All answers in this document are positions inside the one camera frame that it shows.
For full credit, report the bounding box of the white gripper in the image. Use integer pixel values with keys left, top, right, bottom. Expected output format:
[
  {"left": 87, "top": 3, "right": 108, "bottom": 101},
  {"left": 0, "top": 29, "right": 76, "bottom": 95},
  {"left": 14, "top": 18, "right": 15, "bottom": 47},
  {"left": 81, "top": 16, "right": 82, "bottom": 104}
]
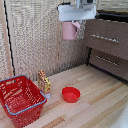
[{"left": 57, "top": 3, "right": 98, "bottom": 23}]

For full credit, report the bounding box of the pink plastic cup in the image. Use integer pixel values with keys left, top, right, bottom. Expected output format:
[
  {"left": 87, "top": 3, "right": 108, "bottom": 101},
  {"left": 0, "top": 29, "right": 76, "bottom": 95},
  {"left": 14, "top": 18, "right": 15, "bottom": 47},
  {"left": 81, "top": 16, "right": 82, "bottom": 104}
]
[{"left": 61, "top": 20, "right": 82, "bottom": 42}]

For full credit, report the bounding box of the brown drawer cabinet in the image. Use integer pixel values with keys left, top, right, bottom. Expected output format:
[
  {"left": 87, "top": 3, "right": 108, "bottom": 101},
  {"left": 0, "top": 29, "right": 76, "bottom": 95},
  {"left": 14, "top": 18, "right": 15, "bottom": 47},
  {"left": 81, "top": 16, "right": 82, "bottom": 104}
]
[{"left": 81, "top": 9, "right": 128, "bottom": 83}]

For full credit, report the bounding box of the woven bamboo screen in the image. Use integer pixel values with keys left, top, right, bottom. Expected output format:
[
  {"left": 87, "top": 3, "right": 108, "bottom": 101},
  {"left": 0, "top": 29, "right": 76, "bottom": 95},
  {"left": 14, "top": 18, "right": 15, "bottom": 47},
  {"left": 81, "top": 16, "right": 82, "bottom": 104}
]
[{"left": 0, "top": 0, "right": 128, "bottom": 81}]

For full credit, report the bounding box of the yellow snack carton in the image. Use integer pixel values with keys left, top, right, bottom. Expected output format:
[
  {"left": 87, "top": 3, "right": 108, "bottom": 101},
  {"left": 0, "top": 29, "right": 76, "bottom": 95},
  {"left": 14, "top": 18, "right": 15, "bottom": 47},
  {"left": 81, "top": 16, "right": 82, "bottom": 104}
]
[{"left": 37, "top": 69, "right": 52, "bottom": 100}]

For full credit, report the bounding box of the red plastic bowl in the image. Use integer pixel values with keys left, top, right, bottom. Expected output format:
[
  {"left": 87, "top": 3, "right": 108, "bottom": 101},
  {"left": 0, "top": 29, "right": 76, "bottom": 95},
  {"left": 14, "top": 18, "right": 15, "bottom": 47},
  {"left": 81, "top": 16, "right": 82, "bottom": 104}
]
[{"left": 61, "top": 86, "right": 82, "bottom": 104}]

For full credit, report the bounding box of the red shopping basket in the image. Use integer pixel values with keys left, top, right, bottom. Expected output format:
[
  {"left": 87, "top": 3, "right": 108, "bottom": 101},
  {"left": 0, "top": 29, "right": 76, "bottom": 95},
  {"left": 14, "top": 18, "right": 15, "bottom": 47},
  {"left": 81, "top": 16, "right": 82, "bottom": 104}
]
[{"left": 0, "top": 74, "right": 48, "bottom": 128}]

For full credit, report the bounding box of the silver drawer handle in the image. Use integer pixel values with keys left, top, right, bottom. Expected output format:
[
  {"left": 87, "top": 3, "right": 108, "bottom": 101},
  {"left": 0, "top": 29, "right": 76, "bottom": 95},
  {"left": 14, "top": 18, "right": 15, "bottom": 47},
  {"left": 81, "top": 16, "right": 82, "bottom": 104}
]
[
  {"left": 89, "top": 33, "right": 120, "bottom": 44},
  {"left": 95, "top": 55, "right": 120, "bottom": 67}
]

